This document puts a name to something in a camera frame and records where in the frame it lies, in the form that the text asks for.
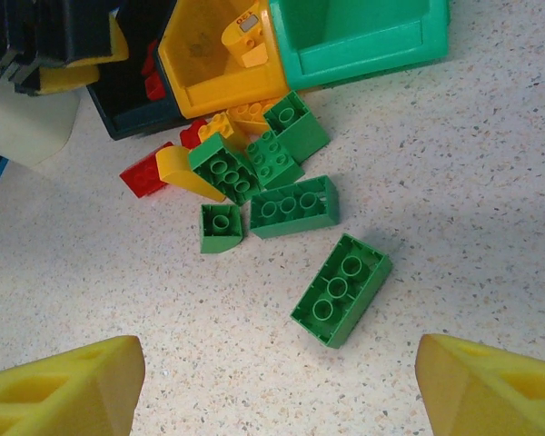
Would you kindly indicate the green studded lego brick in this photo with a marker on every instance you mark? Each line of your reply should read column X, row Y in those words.
column 272, row 159

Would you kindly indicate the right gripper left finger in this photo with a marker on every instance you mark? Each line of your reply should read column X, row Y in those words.
column 59, row 395

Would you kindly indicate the green plastic bin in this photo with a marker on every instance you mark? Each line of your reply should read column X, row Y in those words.
column 354, row 59

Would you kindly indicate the black plastic bin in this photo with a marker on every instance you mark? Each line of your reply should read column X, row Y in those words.
column 127, row 113

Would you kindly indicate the small yellow lego brick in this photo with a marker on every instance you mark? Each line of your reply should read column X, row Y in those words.
column 217, row 127

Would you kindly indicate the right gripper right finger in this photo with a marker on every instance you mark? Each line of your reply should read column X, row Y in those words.
column 490, row 395

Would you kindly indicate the small green lego slope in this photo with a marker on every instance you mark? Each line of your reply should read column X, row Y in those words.
column 220, row 229

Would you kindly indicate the red lego brick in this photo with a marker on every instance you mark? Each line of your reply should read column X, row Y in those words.
column 151, row 59
column 191, row 135
column 141, row 176
column 156, row 87

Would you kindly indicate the yellow printed lego piece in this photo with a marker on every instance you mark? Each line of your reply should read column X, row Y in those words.
column 247, row 34

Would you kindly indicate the tall green lego brick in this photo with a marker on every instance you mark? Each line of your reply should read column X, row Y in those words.
column 297, row 127

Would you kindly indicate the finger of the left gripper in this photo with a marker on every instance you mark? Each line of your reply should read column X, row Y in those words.
column 79, row 32
column 63, row 79

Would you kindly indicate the long green lego brick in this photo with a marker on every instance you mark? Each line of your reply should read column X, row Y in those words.
column 293, row 209
column 340, row 290

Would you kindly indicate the yellow plastic bin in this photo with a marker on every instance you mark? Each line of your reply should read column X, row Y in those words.
column 209, row 91

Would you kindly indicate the yellow curved lego slope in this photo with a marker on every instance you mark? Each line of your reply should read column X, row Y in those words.
column 181, row 175

